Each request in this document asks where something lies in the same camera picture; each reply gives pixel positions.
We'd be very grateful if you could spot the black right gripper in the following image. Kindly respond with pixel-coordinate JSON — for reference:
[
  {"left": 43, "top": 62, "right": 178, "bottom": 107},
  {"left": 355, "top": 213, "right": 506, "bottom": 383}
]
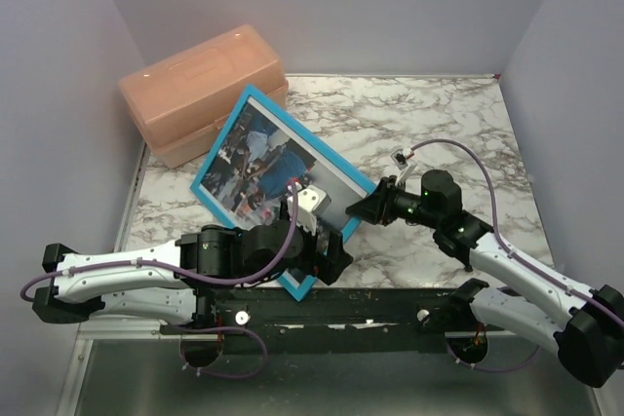
[{"left": 347, "top": 175, "right": 441, "bottom": 229}]

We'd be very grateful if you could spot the blue wooden picture frame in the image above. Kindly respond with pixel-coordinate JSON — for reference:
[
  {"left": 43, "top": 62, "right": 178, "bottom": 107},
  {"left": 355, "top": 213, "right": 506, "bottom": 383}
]
[{"left": 188, "top": 84, "right": 379, "bottom": 303}]

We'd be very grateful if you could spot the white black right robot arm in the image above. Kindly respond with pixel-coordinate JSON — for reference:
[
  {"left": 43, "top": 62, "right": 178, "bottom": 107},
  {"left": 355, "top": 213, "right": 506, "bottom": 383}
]
[{"left": 346, "top": 170, "right": 623, "bottom": 388}]

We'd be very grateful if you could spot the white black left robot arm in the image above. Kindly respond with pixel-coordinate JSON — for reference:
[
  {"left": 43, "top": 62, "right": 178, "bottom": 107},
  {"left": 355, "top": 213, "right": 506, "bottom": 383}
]
[{"left": 20, "top": 186, "right": 353, "bottom": 333}]

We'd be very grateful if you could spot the pink plastic storage box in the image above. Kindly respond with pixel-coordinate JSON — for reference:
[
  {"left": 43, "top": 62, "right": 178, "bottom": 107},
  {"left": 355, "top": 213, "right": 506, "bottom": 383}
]
[{"left": 119, "top": 24, "right": 289, "bottom": 169}]

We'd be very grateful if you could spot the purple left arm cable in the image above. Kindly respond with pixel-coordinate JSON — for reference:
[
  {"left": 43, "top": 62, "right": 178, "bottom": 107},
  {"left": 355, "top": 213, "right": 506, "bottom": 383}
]
[{"left": 19, "top": 176, "right": 306, "bottom": 381}]

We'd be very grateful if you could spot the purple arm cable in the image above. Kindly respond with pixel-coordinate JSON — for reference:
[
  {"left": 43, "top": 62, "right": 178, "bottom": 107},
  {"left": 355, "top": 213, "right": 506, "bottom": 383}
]
[
  {"left": 402, "top": 138, "right": 624, "bottom": 372},
  {"left": 19, "top": 176, "right": 306, "bottom": 381}
]

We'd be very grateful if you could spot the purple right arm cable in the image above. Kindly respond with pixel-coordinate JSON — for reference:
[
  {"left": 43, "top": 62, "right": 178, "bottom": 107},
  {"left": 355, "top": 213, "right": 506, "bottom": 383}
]
[{"left": 402, "top": 138, "right": 624, "bottom": 372}]

